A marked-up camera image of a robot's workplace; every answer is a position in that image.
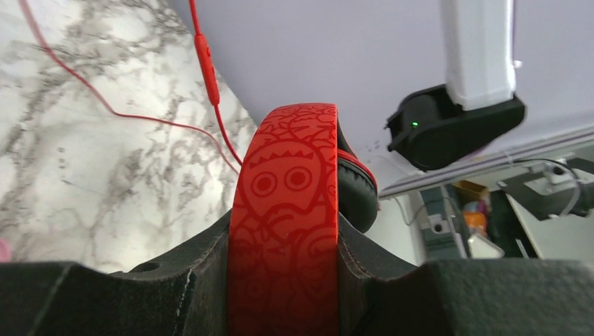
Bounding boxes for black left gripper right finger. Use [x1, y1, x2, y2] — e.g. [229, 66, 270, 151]
[338, 218, 593, 335]

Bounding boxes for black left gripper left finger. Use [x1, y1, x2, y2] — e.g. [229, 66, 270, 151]
[1, 213, 230, 335]

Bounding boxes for red black headphones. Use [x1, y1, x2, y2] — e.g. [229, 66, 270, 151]
[227, 103, 378, 335]

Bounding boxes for pink headphones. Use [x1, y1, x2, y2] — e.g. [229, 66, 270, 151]
[0, 239, 12, 263]

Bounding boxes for red headphone cable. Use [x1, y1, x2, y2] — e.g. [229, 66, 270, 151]
[18, 0, 244, 176]

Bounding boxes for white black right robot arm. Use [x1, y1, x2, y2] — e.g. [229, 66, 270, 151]
[386, 1, 526, 172]

